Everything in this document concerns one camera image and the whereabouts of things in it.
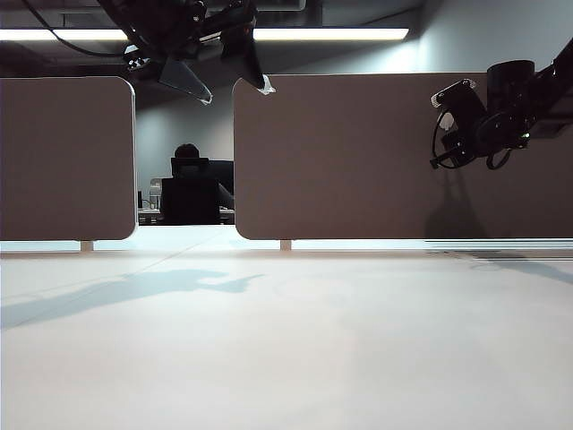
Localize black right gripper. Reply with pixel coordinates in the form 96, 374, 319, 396
429, 109, 492, 170

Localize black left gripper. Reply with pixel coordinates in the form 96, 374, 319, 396
147, 0, 278, 107

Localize seated person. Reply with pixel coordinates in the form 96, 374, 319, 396
173, 142, 201, 161

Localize black computer monitor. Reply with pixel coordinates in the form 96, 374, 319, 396
206, 159, 235, 198

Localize brown desk partition panel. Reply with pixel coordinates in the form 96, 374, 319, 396
232, 71, 573, 242
0, 75, 137, 242

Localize ceiling strip light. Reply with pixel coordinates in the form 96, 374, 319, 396
0, 27, 411, 42

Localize black office chair with headrest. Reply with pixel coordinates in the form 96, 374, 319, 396
159, 157, 221, 226

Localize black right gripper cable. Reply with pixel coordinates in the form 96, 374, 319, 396
485, 145, 514, 171

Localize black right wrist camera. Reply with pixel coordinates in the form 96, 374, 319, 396
430, 78, 487, 118

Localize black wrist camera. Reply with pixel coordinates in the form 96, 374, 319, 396
430, 78, 487, 118
122, 43, 166, 82

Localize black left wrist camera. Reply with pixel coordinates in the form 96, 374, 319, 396
122, 43, 166, 82

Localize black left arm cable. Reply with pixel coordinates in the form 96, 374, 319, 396
20, 0, 131, 57

